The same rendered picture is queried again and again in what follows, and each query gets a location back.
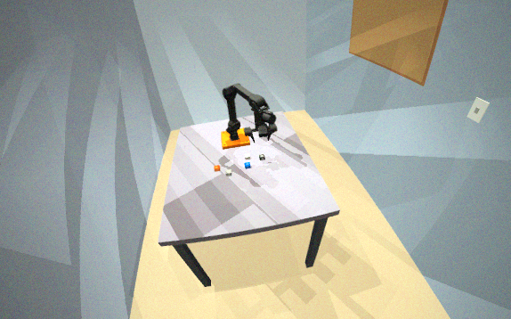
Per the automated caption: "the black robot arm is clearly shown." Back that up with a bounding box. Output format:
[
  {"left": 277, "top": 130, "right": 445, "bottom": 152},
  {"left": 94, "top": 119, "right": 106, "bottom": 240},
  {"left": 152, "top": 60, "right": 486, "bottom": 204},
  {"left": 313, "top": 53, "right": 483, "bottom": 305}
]
[{"left": 222, "top": 84, "right": 277, "bottom": 141}]

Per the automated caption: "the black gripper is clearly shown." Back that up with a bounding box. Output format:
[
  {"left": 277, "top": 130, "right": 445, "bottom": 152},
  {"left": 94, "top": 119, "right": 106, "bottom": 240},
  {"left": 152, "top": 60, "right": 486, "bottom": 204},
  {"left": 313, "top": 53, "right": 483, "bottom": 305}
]
[{"left": 244, "top": 120, "right": 278, "bottom": 143}]

